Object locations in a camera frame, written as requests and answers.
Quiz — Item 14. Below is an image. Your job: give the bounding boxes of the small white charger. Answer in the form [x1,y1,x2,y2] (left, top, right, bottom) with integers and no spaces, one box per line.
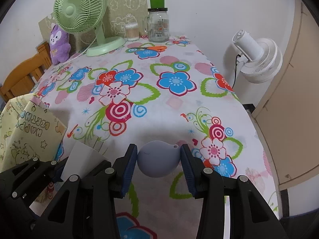
[61,141,106,181]

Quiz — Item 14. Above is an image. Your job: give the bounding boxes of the lavender round pouch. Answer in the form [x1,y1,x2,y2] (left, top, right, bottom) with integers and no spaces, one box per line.
[137,140,181,178]

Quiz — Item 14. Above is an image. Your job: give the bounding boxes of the yellow cartoon storage box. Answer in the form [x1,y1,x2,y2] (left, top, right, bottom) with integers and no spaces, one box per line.
[1,93,67,171]

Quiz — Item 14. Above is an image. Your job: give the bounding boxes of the floral tablecloth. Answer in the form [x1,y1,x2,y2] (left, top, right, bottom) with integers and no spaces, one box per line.
[31,35,281,239]

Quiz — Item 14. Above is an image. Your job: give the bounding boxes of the beige wooden door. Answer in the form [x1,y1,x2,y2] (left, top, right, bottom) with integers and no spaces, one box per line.
[253,0,318,190]

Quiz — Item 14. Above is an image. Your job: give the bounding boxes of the wooden bed headboard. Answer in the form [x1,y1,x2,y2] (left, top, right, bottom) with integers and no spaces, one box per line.
[1,41,52,103]

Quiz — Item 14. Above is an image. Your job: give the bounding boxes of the purple plush bunny toy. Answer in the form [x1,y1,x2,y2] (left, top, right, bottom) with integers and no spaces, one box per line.
[49,24,71,65]

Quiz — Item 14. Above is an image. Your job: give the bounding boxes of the cotton swab container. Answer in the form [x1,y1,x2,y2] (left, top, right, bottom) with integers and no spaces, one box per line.
[125,22,140,41]

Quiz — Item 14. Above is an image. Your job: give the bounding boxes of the white clip fan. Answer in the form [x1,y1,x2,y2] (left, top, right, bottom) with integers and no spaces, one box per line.
[223,30,283,91]

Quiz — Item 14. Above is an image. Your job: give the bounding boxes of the glass mason jar mug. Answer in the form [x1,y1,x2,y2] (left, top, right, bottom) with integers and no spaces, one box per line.
[143,0,170,43]

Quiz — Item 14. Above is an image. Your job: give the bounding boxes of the green desk fan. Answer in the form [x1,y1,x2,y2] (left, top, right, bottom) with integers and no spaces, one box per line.
[53,0,125,57]

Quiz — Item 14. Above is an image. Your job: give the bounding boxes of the white fan power cord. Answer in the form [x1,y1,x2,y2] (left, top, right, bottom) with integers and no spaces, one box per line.
[72,22,104,57]

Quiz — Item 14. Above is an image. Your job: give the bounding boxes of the orange handled scissors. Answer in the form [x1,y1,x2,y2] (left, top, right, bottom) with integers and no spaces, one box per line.
[138,46,167,52]

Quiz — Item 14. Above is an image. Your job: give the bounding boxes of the beige cartoon wall board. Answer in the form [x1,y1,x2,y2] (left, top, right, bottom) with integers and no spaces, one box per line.
[38,0,148,53]

